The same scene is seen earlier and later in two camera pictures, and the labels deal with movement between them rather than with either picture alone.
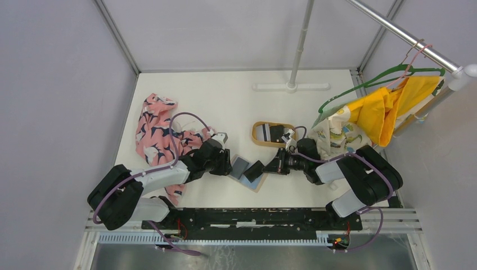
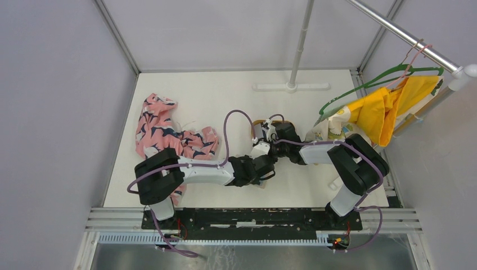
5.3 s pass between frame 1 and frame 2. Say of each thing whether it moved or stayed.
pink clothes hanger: stayed
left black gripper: moved
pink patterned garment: stayed
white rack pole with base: stayed
